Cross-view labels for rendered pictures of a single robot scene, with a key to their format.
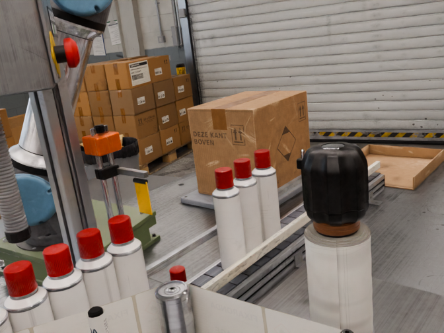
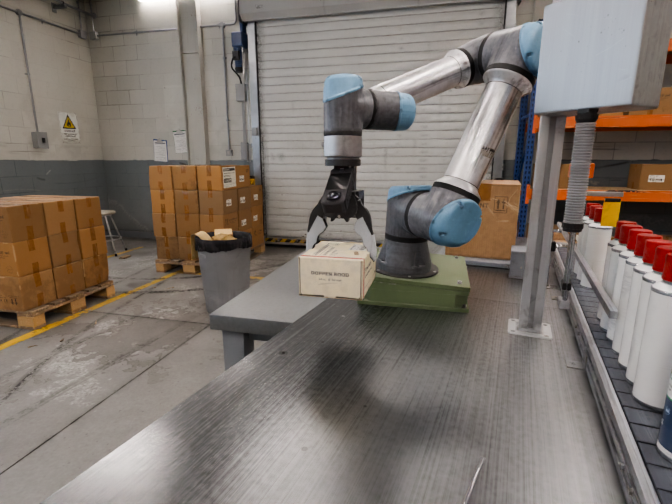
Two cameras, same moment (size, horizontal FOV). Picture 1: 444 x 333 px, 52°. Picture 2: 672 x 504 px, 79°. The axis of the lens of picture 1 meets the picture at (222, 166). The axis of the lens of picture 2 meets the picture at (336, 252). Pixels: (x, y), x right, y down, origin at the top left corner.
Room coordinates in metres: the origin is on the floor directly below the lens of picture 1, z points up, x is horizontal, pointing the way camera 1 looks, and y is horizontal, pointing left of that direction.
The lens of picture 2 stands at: (0.06, 0.93, 1.20)
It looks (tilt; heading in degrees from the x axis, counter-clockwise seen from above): 13 degrees down; 342
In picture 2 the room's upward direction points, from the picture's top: straight up
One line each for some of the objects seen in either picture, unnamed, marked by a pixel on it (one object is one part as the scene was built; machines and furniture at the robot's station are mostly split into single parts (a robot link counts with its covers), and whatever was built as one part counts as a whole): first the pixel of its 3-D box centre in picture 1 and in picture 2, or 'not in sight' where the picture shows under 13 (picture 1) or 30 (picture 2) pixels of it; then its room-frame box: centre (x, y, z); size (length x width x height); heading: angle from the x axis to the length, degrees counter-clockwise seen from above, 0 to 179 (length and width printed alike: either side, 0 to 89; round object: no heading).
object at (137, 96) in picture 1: (136, 111); (212, 214); (5.08, 0.87, 0.57); 1.20 x 0.85 x 1.14; 151
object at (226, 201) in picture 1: (228, 220); (597, 248); (0.81, 0.00, 0.98); 0.05 x 0.05 x 0.20
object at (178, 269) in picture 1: (178, 275); not in sight; (0.87, 0.12, 0.85); 0.03 x 0.03 x 0.03
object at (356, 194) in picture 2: not in sight; (343, 190); (0.84, 0.67, 1.14); 0.09 x 0.08 x 0.12; 148
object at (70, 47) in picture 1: (67, 53); not in sight; (0.62, 0.18, 1.33); 0.04 x 0.03 x 0.04; 13
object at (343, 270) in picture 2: not in sight; (340, 267); (0.82, 0.68, 0.99); 0.16 x 0.12 x 0.07; 148
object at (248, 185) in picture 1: (246, 208); (592, 244); (0.86, -0.04, 0.98); 0.05 x 0.05 x 0.20
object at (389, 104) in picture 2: not in sight; (381, 111); (0.87, 0.57, 1.30); 0.11 x 0.11 x 0.08; 10
